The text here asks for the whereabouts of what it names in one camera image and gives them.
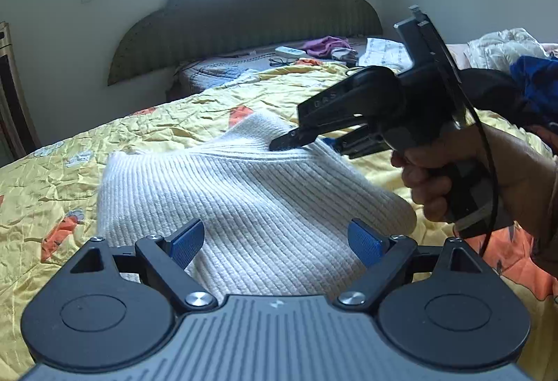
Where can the white knit sweater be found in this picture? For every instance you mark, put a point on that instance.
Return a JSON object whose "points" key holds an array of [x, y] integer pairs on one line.
{"points": [[261, 198]]}

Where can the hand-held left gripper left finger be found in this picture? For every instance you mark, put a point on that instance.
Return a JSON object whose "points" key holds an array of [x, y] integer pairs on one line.
{"points": [[187, 243]]}

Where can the purple cloth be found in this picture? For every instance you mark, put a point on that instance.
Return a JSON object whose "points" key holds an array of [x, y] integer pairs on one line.
{"points": [[325, 45]]}

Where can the grey-green scalloped headboard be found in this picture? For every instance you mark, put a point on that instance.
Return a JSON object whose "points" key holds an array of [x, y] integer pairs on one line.
{"points": [[244, 15]]}

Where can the blue cloth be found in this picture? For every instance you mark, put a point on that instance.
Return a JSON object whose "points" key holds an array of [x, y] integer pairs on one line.
{"points": [[540, 80]]}

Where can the cream crumpled quilt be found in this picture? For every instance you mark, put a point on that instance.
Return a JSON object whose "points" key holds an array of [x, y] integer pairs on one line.
{"points": [[505, 47]]}

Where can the small grey cloth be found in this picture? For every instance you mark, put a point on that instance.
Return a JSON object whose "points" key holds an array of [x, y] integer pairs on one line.
{"points": [[344, 55]]}

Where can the white printed cloth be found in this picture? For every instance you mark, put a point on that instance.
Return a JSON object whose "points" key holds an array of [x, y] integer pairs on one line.
{"points": [[383, 54]]}

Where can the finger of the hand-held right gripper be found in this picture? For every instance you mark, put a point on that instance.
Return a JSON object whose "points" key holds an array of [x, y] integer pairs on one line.
{"points": [[359, 143], [296, 139]]}

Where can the white remote control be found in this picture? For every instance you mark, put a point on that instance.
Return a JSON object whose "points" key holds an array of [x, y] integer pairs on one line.
{"points": [[290, 51]]}

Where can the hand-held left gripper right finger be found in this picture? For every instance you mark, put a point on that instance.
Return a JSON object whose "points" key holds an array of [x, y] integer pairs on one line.
{"points": [[366, 241]]}

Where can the patterned grey pillow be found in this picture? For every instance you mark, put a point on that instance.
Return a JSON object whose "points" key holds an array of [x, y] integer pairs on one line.
{"points": [[213, 74]]}

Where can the person's right forearm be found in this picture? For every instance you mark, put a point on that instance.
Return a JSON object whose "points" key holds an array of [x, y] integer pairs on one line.
{"points": [[545, 211]]}

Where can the yellow carrot print blanket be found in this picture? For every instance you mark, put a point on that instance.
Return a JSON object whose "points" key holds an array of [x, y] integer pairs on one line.
{"points": [[65, 189]]}

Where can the person's right hand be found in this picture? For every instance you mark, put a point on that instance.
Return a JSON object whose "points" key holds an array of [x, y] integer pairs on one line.
{"points": [[420, 185]]}

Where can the black eyeglasses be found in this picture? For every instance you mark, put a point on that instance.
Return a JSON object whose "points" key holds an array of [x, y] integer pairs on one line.
{"points": [[279, 60]]}

